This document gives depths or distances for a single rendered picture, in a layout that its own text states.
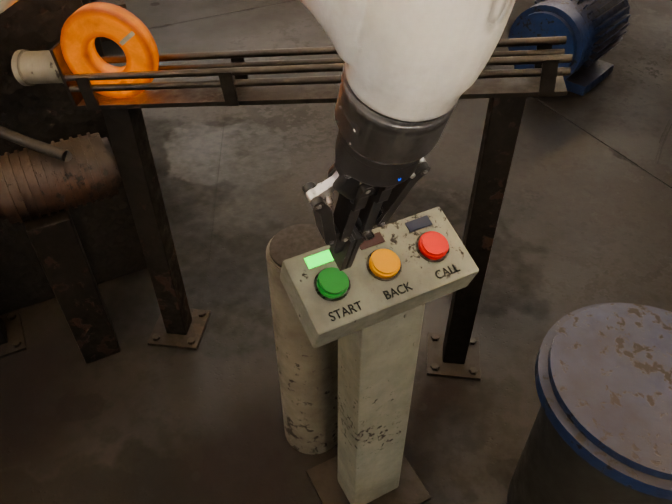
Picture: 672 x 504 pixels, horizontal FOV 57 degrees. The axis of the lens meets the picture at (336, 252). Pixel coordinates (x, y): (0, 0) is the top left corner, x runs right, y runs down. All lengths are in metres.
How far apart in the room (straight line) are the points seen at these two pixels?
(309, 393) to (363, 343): 0.32
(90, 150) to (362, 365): 0.65
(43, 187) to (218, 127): 1.12
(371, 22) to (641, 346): 0.74
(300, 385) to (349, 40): 0.78
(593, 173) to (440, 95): 1.73
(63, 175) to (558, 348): 0.88
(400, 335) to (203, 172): 1.28
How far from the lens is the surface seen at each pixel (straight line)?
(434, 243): 0.82
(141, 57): 1.09
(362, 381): 0.90
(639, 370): 1.00
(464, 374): 1.44
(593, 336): 1.01
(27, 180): 1.22
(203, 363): 1.47
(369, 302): 0.77
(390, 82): 0.42
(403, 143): 0.47
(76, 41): 1.13
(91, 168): 1.21
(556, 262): 1.77
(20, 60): 1.20
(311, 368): 1.07
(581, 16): 2.42
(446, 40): 0.39
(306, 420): 1.21
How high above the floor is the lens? 1.15
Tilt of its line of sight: 43 degrees down
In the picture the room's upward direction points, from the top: straight up
